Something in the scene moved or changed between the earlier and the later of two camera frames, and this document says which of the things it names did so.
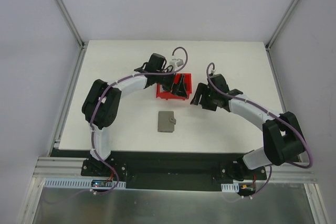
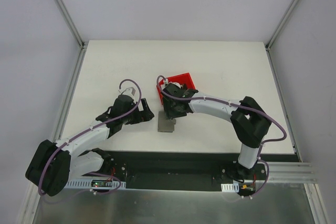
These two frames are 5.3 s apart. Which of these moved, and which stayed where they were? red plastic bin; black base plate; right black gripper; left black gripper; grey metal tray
Moved: left black gripper; right black gripper
Stayed: black base plate; red plastic bin; grey metal tray
